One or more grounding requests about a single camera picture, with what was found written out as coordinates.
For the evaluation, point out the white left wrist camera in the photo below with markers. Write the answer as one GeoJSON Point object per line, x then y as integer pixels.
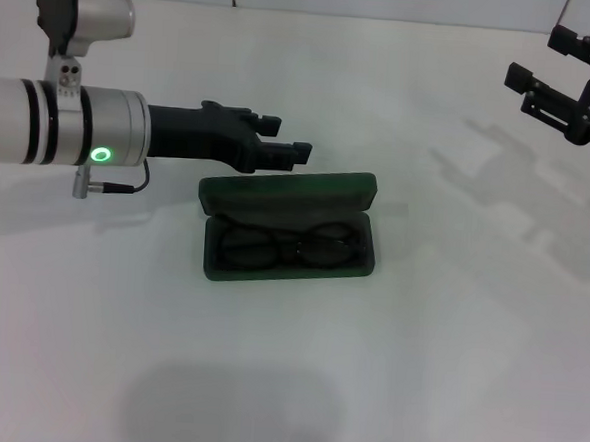
{"type": "Point", "coordinates": [102, 14]}

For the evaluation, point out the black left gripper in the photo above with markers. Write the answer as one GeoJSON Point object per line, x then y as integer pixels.
{"type": "Point", "coordinates": [195, 135]}

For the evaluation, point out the black glasses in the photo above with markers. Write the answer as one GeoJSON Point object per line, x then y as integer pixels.
{"type": "Point", "coordinates": [245, 248]}

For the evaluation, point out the green glasses case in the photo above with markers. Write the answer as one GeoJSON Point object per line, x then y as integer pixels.
{"type": "Point", "coordinates": [287, 190]}

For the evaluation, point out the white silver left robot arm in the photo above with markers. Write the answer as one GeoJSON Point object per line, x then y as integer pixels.
{"type": "Point", "coordinates": [30, 119]}

